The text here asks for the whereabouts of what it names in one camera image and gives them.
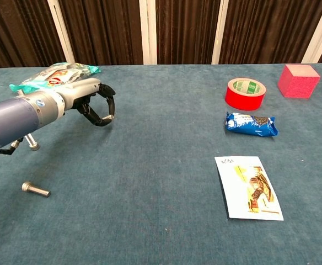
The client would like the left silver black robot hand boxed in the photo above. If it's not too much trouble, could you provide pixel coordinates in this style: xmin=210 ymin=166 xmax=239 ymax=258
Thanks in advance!
xmin=57 ymin=78 xmax=116 ymax=127

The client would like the teal snack bag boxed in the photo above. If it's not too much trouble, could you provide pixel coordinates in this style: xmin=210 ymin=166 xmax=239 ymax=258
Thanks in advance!
xmin=8 ymin=62 xmax=101 ymax=93

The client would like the teal felt table cover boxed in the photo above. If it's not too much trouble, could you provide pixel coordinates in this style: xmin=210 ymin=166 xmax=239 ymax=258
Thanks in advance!
xmin=0 ymin=62 xmax=322 ymax=265

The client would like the red tape roll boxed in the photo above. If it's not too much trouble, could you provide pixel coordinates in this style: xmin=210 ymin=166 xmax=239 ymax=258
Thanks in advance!
xmin=224 ymin=77 xmax=267 ymax=112

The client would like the blue cookie packet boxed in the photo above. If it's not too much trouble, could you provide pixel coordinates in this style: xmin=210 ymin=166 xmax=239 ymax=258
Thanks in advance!
xmin=224 ymin=111 xmax=280 ymax=137

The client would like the white picture card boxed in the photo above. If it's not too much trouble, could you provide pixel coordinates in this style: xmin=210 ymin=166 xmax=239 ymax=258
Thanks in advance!
xmin=214 ymin=156 xmax=285 ymax=221

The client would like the pink red cube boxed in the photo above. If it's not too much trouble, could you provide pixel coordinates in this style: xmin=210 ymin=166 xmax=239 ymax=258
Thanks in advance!
xmin=277 ymin=63 xmax=321 ymax=99

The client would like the white frame post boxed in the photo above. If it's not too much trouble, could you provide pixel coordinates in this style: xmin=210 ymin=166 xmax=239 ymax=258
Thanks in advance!
xmin=46 ymin=0 xmax=76 ymax=63
xmin=300 ymin=0 xmax=322 ymax=63
xmin=138 ymin=0 xmax=158 ymax=65
xmin=211 ymin=0 xmax=229 ymax=65

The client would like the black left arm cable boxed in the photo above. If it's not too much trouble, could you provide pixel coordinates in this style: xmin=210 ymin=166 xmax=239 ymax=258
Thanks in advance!
xmin=0 ymin=139 xmax=23 ymax=155

